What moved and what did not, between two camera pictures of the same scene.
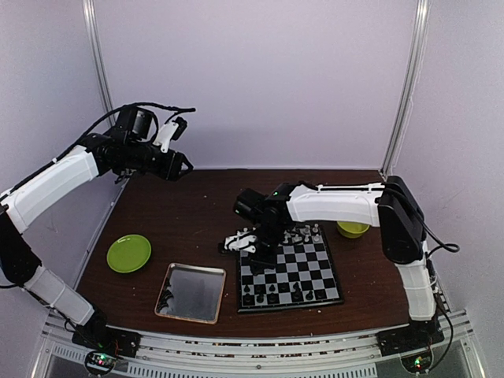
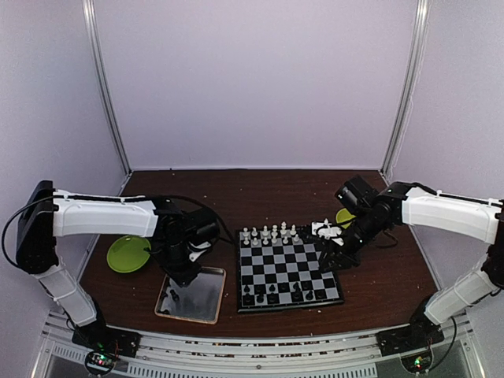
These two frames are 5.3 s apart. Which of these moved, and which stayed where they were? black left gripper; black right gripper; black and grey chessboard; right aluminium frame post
Moved: black right gripper; black left gripper
Stayed: black and grey chessboard; right aluminium frame post
